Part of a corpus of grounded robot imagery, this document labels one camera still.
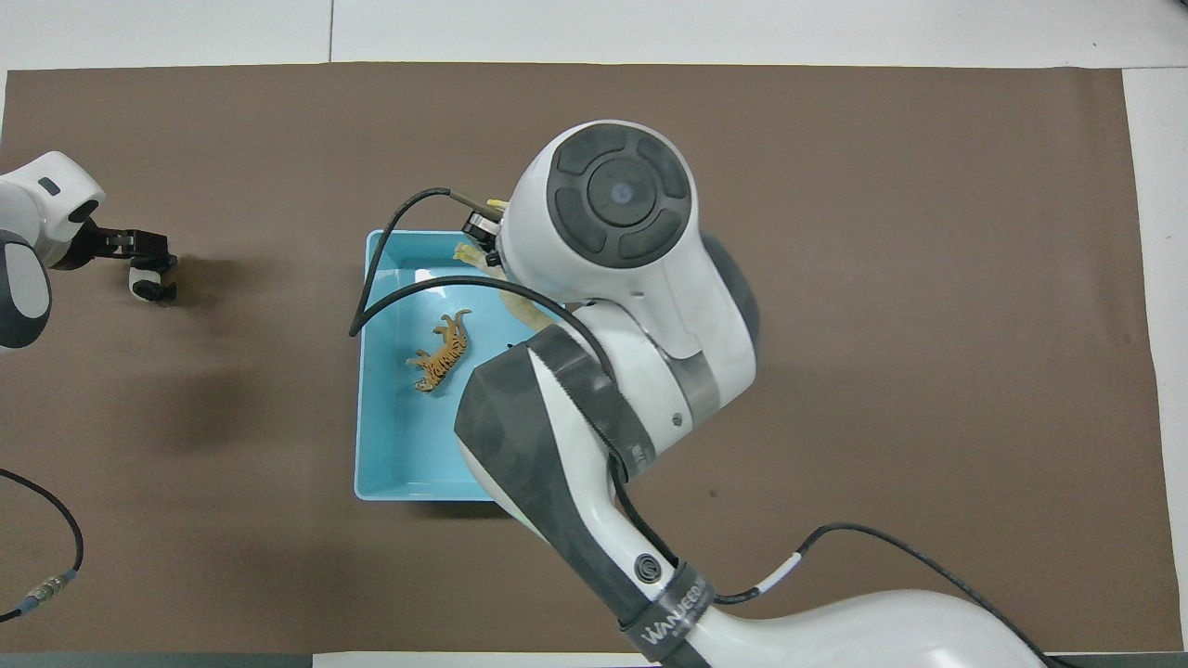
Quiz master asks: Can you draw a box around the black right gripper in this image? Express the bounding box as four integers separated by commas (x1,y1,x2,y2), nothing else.
462,209,508,254

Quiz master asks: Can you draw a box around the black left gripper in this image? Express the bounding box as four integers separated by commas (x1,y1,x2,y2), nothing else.
51,218,179,276

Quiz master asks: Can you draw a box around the black and white panda toy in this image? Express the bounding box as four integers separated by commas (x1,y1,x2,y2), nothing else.
128,263,179,305

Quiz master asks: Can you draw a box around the orange striped tiger toy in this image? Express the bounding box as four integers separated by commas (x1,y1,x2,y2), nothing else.
405,308,473,394

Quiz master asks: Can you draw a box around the light blue storage box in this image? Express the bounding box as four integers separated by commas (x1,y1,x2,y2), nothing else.
354,230,566,503

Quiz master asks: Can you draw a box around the brown table mat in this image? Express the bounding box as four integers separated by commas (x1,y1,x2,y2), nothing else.
0,62,1156,653

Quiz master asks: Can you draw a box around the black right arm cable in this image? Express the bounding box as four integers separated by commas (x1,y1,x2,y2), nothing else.
348,187,1065,668

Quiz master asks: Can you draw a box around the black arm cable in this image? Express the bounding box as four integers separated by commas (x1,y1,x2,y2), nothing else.
0,468,85,623
348,187,1065,668

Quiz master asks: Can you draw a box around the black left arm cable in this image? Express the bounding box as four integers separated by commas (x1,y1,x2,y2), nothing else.
0,468,85,623

